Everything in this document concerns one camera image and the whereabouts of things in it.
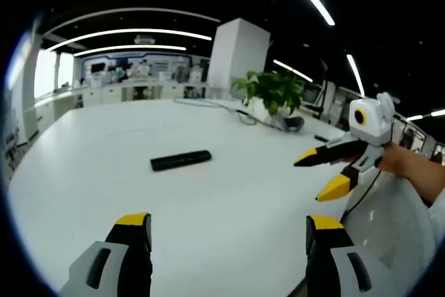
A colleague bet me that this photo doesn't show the green leafy plant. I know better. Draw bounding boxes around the green leafy plant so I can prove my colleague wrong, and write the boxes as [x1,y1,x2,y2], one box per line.
[232,69,307,118]

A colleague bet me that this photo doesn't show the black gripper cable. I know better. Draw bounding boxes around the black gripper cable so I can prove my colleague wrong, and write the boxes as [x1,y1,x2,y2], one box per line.
[342,115,396,216]

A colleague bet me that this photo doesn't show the white cabinet row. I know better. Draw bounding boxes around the white cabinet row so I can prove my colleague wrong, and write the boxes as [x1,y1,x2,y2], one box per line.
[33,80,213,126]

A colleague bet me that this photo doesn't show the background office desks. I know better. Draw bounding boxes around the background office desks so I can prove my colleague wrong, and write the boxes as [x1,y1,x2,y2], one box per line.
[301,79,354,127]

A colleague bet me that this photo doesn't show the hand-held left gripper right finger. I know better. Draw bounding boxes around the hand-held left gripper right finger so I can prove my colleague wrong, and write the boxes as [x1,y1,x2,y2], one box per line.
[305,214,375,297]

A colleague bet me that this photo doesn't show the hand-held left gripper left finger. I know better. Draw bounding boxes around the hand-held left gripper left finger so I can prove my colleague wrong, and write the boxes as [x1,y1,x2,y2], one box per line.
[58,212,154,297]

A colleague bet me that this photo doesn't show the person's white sleeve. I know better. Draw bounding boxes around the person's white sleeve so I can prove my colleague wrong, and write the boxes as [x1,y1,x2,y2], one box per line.
[426,187,445,263]

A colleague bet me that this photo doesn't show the dark grey object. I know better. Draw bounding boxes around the dark grey object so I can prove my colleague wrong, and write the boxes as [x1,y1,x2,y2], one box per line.
[277,115,305,134]

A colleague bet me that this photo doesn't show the black remote control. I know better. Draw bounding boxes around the black remote control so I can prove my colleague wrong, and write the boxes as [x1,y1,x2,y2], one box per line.
[149,150,212,172]

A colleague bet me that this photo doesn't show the person's right hand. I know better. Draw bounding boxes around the person's right hand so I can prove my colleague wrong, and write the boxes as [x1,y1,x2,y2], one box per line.
[378,142,418,173]

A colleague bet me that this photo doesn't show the white square pillar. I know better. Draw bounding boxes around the white square pillar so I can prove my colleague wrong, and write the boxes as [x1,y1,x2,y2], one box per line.
[207,17,271,100]

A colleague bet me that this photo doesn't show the white plant pot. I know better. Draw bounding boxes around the white plant pot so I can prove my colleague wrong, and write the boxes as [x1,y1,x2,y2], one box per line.
[244,97,276,121]

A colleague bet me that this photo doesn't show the ceiling light strips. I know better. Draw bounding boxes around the ceiling light strips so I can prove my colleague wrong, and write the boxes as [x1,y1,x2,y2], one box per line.
[44,0,445,122]

